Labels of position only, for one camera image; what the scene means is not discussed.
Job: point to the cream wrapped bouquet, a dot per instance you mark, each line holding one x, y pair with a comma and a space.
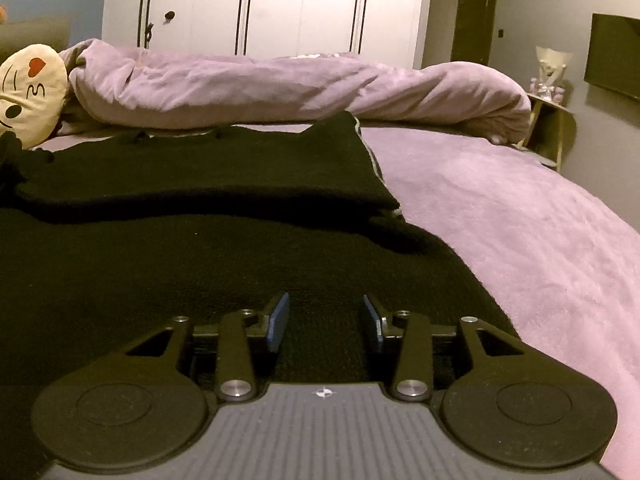
549, 62

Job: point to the wall-mounted television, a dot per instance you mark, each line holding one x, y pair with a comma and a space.
615, 55

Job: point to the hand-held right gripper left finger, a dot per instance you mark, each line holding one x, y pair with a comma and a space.
277, 324

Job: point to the purple duvet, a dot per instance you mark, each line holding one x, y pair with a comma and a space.
280, 85

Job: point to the black knit sweater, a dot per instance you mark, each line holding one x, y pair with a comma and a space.
200, 240

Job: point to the small pink table trinkets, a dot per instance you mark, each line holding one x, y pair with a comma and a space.
552, 92

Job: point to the small wooden side table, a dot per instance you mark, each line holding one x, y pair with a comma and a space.
550, 120

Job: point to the yellow emoji face pillow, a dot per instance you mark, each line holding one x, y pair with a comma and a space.
30, 95

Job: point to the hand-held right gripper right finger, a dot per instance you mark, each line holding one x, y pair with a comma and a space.
372, 321

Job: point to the white wardrobe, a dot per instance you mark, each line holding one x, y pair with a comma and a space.
200, 0

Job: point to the purple bed sheet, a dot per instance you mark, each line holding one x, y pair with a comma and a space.
500, 210

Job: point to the dark door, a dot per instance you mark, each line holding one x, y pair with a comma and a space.
472, 20

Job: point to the olive headboard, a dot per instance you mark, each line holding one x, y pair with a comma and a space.
30, 32

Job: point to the dark wardrobe knob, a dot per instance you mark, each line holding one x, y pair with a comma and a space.
169, 16

